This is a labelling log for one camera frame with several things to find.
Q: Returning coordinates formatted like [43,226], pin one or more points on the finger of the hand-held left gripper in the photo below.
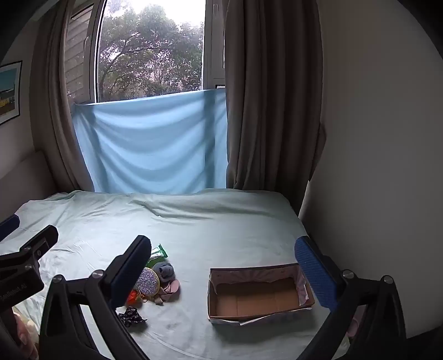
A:
[39,240]
[8,225]

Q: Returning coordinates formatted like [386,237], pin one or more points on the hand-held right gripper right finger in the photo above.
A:
[313,270]

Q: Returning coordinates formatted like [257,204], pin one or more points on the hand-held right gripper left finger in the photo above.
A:
[127,278]

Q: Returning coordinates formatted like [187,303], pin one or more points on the grey fuzzy sock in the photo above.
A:
[165,270]

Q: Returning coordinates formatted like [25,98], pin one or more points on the green wet wipes packet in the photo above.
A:
[160,252]

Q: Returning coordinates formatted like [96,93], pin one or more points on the cardboard box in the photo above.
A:
[256,294]

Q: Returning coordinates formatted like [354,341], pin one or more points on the pink soft cloth item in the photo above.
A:
[169,290]

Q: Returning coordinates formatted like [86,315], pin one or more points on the person's left hand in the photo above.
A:
[25,334]

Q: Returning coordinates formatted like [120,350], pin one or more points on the small orange item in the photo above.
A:
[133,297]

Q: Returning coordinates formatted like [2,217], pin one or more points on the round glitter pouch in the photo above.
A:
[148,282]

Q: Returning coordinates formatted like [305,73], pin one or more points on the dark patterned scrunchie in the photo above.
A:
[131,316]

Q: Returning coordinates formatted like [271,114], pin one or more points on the beige headboard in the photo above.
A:
[24,173]

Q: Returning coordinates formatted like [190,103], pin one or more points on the light blue hanging cloth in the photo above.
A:
[148,145]

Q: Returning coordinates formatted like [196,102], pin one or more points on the window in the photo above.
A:
[148,52]

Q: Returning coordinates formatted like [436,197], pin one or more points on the framed wall picture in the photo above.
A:
[8,93]

